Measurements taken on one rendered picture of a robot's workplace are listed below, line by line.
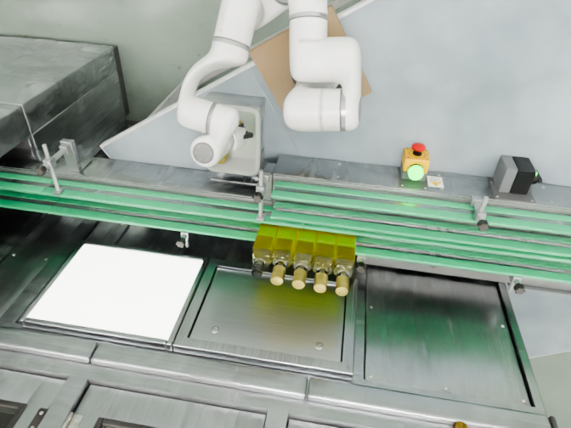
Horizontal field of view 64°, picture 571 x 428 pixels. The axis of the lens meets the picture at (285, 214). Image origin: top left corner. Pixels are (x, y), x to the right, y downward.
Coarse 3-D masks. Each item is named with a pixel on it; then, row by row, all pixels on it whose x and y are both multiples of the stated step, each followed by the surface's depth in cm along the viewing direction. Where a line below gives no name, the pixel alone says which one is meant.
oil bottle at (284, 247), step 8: (280, 232) 132; (288, 232) 132; (296, 232) 132; (280, 240) 129; (288, 240) 129; (296, 240) 133; (280, 248) 126; (288, 248) 126; (280, 256) 124; (288, 256) 125; (288, 264) 126
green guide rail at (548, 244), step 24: (288, 216) 133; (312, 216) 133; (336, 216) 134; (360, 216) 134; (384, 216) 135; (456, 240) 127; (480, 240) 127; (504, 240) 128; (528, 240) 129; (552, 240) 129
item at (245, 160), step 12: (240, 108) 127; (252, 108) 127; (240, 120) 137; (252, 120) 137; (252, 132) 139; (252, 144) 142; (240, 156) 145; (252, 156) 144; (216, 168) 141; (228, 168) 141; (240, 168) 141; (252, 168) 141
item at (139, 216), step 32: (0, 192) 153; (160, 224) 142; (192, 224) 143; (224, 224) 144; (256, 224) 144; (384, 256) 135; (416, 256) 135; (448, 256) 136; (480, 256) 136; (512, 256) 137
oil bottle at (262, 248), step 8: (264, 224) 135; (264, 232) 132; (272, 232) 132; (256, 240) 129; (264, 240) 129; (272, 240) 129; (256, 248) 127; (264, 248) 127; (272, 248) 127; (256, 256) 126; (264, 256) 125; (272, 256) 129
